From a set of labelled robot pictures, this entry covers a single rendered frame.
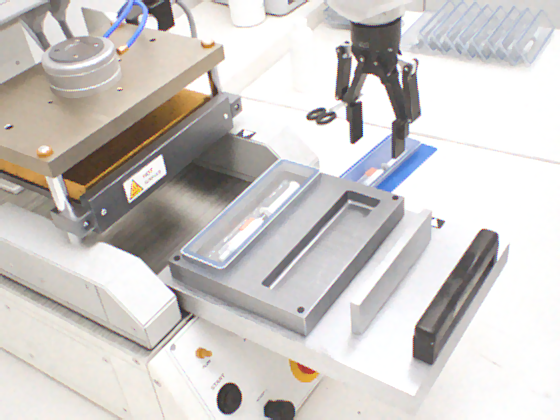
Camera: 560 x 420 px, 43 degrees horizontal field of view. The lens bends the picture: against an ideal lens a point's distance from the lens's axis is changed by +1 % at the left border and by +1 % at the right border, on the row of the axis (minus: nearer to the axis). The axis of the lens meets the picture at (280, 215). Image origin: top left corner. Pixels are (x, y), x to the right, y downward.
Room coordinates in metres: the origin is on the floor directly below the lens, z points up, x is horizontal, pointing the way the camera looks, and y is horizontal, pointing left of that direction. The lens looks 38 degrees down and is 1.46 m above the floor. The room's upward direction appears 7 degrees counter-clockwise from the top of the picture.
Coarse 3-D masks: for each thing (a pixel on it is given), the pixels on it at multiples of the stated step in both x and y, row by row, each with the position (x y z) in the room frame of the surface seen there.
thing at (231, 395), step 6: (228, 390) 0.48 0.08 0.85; (234, 390) 0.48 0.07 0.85; (222, 396) 0.47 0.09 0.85; (228, 396) 0.48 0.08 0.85; (234, 396) 0.48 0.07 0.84; (240, 396) 0.48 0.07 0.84; (222, 402) 0.47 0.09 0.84; (228, 402) 0.47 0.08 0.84; (234, 402) 0.47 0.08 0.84; (240, 402) 0.48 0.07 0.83; (222, 408) 0.47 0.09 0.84; (228, 408) 0.47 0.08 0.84; (234, 408) 0.47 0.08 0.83
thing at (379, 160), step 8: (384, 144) 1.03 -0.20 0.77; (408, 144) 1.02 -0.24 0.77; (416, 144) 1.01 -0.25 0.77; (376, 152) 1.01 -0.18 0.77; (384, 152) 1.00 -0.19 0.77; (408, 152) 0.99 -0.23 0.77; (368, 160) 0.98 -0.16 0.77; (376, 160) 0.98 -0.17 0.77; (384, 160) 0.98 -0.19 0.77; (392, 160) 0.98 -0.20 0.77; (400, 160) 0.97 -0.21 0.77; (360, 168) 0.96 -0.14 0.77; (368, 168) 0.96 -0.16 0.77; (376, 168) 0.96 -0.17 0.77; (384, 168) 0.96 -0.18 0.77; (344, 176) 0.95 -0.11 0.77; (352, 176) 0.94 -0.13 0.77; (360, 176) 0.94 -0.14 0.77; (368, 176) 0.94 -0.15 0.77; (376, 176) 0.94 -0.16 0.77; (368, 184) 0.92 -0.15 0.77
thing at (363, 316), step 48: (384, 240) 0.55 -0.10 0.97; (432, 240) 0.54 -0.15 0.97; (192, 288) 0.52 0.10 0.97; (384, 288) 0.46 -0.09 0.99; (432, 288) 0.47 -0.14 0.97; (480, 288) 0.47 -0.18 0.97; (288, 336) 0.44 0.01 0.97; (336, 336) 0.43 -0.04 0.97; (384, 336) 0.42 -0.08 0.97; (384, 384) 0.37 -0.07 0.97; (432, 384) 0.38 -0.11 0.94
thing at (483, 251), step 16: (480, 240) 0.49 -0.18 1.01; (496, 240) 0.49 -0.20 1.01; (464, 256) 0.47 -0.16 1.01; (480, 256) 0.47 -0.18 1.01; (496, 256) 0.50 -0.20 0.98; (464, 272) 0.45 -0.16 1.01; (480, 272) 0.46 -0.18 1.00; (448, 288) 0.43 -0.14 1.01; (464, 288) 0.43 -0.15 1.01; (432, 304) 0.42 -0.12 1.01; (448, 304) 0.41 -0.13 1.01; (432, 320) 0.40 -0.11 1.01; (448, 320) 0.41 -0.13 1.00; (416, 336) 0.39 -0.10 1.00; (432, 336) 0.39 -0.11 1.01; (416, 352) 0.39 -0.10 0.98; (432, 352) 0.38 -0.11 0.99
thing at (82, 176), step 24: (192, 96) 0.75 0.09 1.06; (144, 120) 0.71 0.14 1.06; (168, 120) 0.70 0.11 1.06; (120, 144) 0.66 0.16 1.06; (144, 144) 0.66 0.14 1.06; (0, 168) 0.69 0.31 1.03; (24, 168) 0.65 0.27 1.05; (72, 168) 0.63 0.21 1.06; (96, 168) 0.62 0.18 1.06; (48, 192) 0.64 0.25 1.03; (72, 192) 0.61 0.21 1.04
